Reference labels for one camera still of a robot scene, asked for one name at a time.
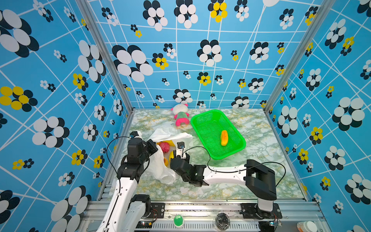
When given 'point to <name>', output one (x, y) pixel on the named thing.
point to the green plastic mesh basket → (208, 126)
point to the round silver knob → (221, 221)
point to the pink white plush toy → (181, 115)
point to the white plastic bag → (156, 165)
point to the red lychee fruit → (165, 146)
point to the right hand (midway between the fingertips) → (173, 152)
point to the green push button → (178, 220)
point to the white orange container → (307, 226)
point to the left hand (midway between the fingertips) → (156, 140)
